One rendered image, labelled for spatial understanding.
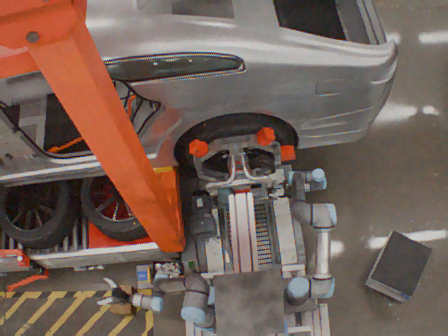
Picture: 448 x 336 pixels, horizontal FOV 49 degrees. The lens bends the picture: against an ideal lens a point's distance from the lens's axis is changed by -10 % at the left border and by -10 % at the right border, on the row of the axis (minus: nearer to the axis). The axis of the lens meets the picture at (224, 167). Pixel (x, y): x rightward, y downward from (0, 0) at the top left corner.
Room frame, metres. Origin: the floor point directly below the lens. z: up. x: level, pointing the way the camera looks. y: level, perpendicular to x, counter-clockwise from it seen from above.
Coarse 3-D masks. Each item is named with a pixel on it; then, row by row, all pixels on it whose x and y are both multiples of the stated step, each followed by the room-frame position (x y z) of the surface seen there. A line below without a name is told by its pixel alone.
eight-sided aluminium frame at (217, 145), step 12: (216, 144) 1.50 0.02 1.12; (228, 144) 1.49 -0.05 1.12; (240, 144) 1.47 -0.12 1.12; (252, 144) 1.46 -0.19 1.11; (276, 144) 1.49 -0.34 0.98; (204, 156) 1.49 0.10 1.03; (276, 156) 1.45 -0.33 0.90; (204, 168) 1.54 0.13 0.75; (264, 168) 1.50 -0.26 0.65; (276, 168) 1.45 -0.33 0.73; (216, 180) 1.49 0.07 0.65
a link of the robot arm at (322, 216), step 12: (312, 204) 0.97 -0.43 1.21; (324, 204) 0.96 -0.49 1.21; (312, 216) 0.90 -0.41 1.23; (324, 216) 0.89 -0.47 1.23; (324, 228) 0.83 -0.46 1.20; (324, 240) 0.78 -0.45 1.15; (324, 252) 0.72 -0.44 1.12; (324, 264) 0.66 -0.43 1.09; (312, 276) 0.62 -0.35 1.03; (324, 276) 0.59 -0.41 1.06; (312, 288) 0.55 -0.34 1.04; (324, 288) 0.53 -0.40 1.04
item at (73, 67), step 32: (64, 64) 1.09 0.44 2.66; (96, 64) 1.17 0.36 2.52; (64, 96) 1.10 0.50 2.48; (96, 96) 1.09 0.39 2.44; (96, 128) 1.09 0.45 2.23; (128, 128) 1.18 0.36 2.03; (128, 160) 1.09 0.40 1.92; (128, 192) 1.10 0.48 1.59; (160, 192) 1.18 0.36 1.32; (160, 224) 1.09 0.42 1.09
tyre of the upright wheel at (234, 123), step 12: (216, 120) 1.64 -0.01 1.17; (228, 120) 1.61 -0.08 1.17; (240, 120) 1.60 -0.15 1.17; (252, 120) 1.59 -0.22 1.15; (264, 120) 1.60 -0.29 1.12; (276, 120) 1.63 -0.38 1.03; (192, 132) 1.65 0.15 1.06; (204, 132) 1.59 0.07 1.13; (216, 132) 1.56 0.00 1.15; (228, 132) 1.55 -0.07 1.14; (240, 132) 1.55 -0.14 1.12; (252, 132) 1.54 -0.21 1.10; (276, 132) 1.54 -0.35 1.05; (192, 156) 1.57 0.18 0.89; (252, 168) 1.55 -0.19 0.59
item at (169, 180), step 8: (176, 168) 1.66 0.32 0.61; (160, 176) 1.59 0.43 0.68; (168, 176) 1.58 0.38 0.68; (176, 176) 1.58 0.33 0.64; (168, 184) 1.52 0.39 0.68; (176, 184) 1.51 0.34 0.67; (168, 192) 1.44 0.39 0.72; (176, 192) 1.45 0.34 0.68; (176, 200) 1.39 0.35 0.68; (176, 208) 1.34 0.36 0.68
